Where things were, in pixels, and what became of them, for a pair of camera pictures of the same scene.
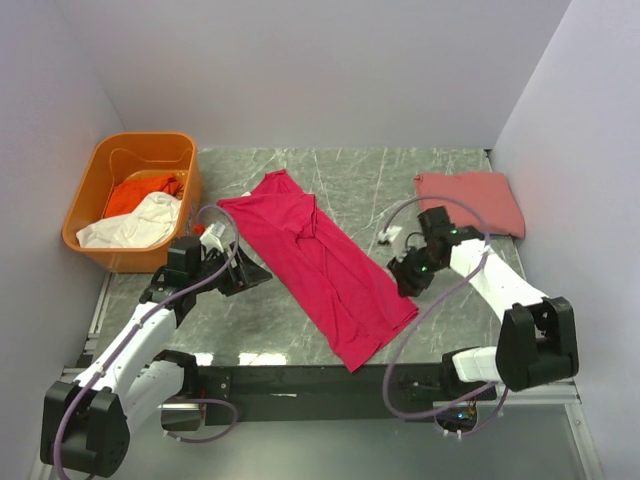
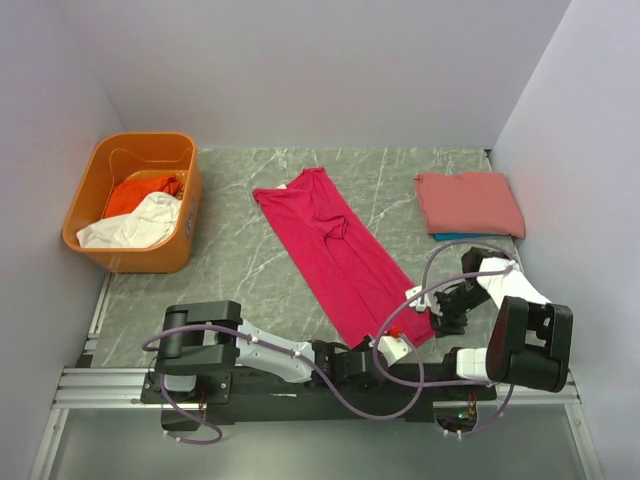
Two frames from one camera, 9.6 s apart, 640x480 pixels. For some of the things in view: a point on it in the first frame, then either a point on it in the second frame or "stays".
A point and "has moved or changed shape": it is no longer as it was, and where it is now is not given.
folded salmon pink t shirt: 488,191 stays
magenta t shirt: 357,317 has moved or changed shape
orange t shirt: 128,195 stays
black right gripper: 406,273 → 451,310
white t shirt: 152,223 stays
